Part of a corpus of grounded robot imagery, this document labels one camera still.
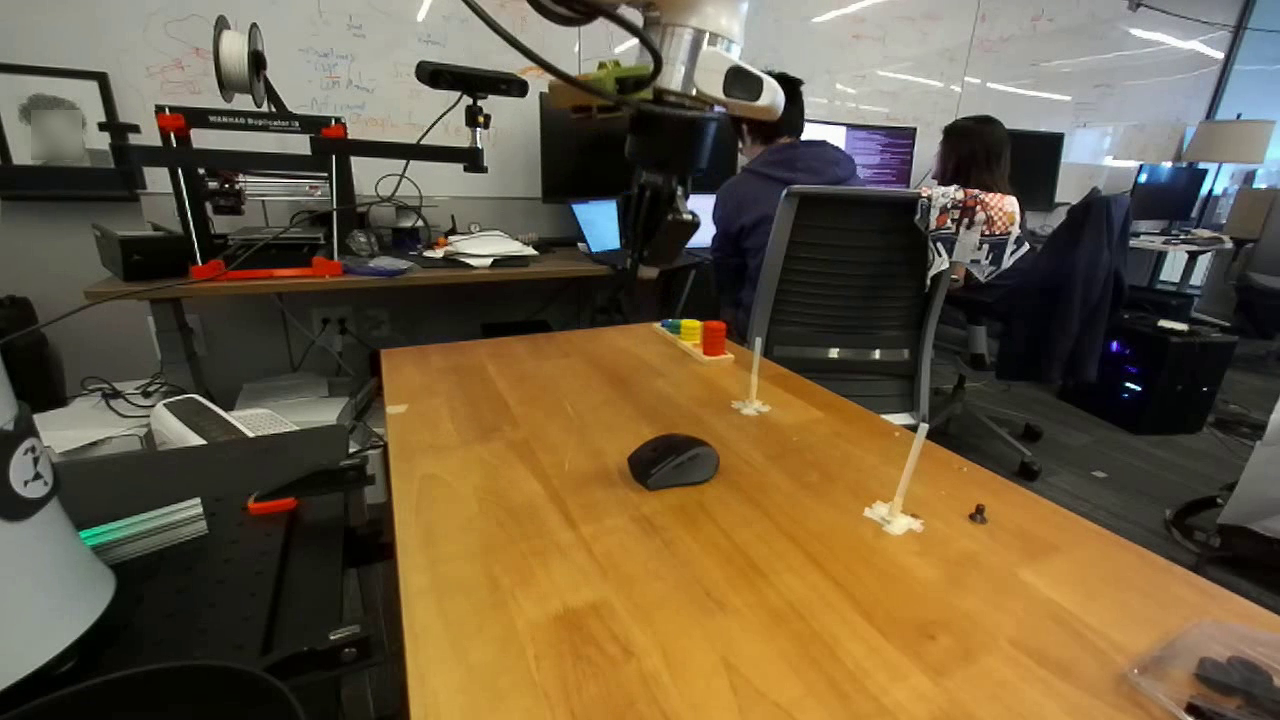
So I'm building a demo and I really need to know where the black computer mouse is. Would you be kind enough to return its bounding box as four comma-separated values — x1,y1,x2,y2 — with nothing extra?
627,432,721,491

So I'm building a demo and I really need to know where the black computer tower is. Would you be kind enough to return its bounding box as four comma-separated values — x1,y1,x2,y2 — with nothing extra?
1062,314,1241,437

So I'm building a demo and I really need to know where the large black monitor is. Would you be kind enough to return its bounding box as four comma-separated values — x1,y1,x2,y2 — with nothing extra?
539,91,742,207

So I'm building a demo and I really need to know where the person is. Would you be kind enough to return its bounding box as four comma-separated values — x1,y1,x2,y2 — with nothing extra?
918,114,1032,293
709,70,867,343

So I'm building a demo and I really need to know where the open laptop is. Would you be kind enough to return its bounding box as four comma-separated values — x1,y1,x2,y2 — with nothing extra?
569,197,629,267

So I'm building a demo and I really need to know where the wooden peg board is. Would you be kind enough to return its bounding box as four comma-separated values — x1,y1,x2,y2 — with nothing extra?
654,321,736,364

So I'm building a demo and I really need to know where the lit monitor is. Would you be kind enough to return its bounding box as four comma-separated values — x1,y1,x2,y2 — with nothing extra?
800,119,919,191

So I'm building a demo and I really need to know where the pile of white papers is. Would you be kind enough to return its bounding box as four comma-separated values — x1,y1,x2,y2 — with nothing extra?
424,229,542,270

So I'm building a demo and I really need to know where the grey office chair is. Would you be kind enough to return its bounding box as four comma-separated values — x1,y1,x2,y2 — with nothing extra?
746,184,953,429

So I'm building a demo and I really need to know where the dark monitor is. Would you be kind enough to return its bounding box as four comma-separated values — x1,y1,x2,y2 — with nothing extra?
1004,127,1067,212

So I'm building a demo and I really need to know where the black and red 3d printer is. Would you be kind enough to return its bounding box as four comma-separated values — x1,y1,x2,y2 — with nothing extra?
153,104,353,282

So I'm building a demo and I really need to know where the office chair with dark jacket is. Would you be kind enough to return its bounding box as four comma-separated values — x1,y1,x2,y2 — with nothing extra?
945,187,1138,483

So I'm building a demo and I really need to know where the white filament spool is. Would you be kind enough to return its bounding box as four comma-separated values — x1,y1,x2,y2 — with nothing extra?
211,14,270,110

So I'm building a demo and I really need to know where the white box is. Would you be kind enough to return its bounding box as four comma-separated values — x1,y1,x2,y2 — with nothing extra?
233,373,379,432

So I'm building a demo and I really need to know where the small black monitor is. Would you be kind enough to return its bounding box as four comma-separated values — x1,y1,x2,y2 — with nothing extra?
1129,163,1211,227

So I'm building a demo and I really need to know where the orange and black clamp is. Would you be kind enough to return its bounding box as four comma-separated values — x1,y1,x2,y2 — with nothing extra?
245,464,373,517

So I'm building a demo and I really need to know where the black box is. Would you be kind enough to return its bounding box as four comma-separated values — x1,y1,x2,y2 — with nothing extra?
91,221,193,282

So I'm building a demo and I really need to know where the white lamp shade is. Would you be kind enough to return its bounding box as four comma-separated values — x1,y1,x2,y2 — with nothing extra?
1181,119,1277,167

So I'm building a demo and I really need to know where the dark grey box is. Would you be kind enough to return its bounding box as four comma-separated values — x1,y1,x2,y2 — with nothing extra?
54,424,353,533

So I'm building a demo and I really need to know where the framed picture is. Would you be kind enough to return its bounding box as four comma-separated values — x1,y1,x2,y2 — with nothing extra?
0,62,123,171

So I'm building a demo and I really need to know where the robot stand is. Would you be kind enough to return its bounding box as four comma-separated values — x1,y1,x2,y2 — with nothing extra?
0,430,393,720

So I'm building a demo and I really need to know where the black backpack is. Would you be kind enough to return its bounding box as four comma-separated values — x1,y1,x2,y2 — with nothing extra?
0,294,67,413

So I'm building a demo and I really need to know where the clear bag of black parts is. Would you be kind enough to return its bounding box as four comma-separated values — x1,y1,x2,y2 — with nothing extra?
1127,619,1280,720

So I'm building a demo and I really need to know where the short white plastic post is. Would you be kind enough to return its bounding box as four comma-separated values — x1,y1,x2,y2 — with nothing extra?
731,337,773,417

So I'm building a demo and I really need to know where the tall white plastic post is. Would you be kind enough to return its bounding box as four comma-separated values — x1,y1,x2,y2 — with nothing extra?
863,422,931,537

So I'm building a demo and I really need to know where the aluminium rail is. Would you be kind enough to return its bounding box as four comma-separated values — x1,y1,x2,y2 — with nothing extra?
78,497,208,565

